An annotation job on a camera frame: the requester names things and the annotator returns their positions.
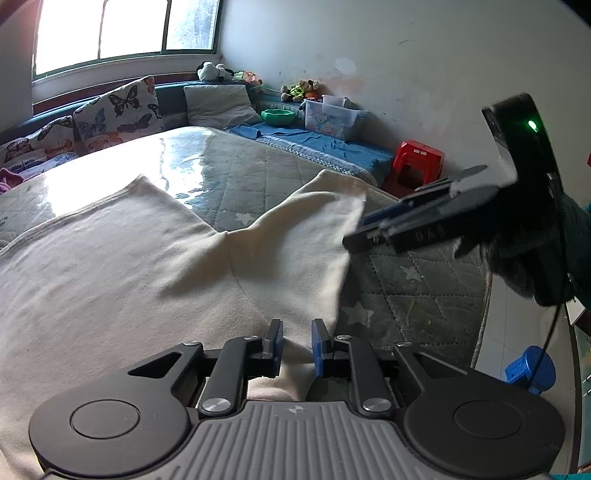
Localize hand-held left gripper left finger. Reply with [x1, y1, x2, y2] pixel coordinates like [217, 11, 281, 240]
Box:
[127, 318, 284, 417]

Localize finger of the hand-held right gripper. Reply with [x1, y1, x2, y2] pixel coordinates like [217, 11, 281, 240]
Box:
[344, 222, 402, 254]
[361, 165, 488, 227]

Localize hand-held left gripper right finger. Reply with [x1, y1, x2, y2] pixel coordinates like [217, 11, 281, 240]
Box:
[311, 318, 467, 414]

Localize cream cloth garment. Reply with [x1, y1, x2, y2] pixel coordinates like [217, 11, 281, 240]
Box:
[0, 168, 370, 480]

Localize person's right hand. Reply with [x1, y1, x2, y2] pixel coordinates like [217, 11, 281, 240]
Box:
[455, 185, 578, 308]

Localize red plastic stool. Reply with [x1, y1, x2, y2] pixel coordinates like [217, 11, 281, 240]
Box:
[381, 141, 446, 199]

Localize blue sofa cover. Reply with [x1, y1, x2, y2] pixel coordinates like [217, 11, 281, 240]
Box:
[228, 122, 395, 183]

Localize clear plastic storage box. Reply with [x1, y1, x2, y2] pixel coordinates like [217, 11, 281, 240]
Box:
[302, 95, 370, 141]

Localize green bowl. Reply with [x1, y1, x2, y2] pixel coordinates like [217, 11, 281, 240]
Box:
[261, 109, 297, 127]

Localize brown plush toys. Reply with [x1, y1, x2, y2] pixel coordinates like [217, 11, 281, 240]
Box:
[281, 79, 321, 103]

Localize grey cushion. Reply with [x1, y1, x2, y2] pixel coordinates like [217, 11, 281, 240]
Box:
[184, 84, 262, 130]

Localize blue plastic stool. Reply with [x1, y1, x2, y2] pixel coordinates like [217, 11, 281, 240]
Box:
[505, 345, 557, 395]

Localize panda plush toy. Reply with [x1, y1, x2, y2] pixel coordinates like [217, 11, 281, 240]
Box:
[197, 61, 236, 83]

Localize blue sofa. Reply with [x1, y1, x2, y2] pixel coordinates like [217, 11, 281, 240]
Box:
[0, 80, 398, 185]

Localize large butterfly print cushion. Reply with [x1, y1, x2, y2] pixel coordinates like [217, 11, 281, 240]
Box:
[73, 76, 164, 153]

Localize low butterfly print cushion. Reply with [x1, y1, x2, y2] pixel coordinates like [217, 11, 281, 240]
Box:
[0, 115, 79, 174]

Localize pink cloth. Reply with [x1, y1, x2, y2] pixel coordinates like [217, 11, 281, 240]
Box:
[0, 167, 24, 195]

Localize window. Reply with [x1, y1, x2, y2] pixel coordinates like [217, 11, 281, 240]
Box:
[32, 0, 225, 79]

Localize black cable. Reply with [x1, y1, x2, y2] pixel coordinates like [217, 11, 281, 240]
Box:
[531, 173, 571, 393]

